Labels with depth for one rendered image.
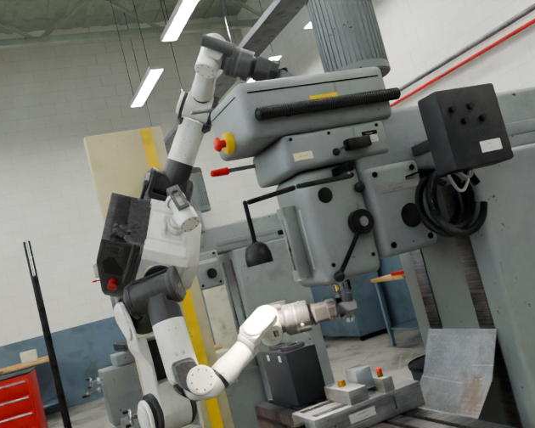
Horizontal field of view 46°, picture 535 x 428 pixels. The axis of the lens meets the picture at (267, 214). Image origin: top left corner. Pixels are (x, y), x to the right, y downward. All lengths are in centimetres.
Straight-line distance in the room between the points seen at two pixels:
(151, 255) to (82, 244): 890
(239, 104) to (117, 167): 186
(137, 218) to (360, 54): 83
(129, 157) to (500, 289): 222
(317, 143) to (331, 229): 24
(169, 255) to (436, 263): 84
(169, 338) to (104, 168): 185
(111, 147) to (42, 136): 760
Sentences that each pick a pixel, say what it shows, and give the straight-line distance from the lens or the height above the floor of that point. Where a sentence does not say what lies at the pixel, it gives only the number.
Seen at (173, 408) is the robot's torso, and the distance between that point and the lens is 218.
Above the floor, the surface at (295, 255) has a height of 141.
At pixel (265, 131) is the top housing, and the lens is 166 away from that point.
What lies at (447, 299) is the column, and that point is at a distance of 206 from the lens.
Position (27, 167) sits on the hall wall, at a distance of 1091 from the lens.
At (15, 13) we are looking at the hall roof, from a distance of 1105.
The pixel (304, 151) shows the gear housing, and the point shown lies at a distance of 170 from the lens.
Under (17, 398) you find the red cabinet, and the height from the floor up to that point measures 81.
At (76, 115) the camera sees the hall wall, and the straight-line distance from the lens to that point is 1121.
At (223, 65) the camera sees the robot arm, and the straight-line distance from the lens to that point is 186.
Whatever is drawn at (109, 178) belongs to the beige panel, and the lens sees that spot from 344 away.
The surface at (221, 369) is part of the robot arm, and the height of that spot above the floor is 116.
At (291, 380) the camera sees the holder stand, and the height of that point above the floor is 100.
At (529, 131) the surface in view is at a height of 161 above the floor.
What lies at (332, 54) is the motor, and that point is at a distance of 195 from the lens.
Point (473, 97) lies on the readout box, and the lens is 173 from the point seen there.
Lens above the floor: 141
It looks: 4 degrees up
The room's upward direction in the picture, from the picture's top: 14 degrees counter-clockwise
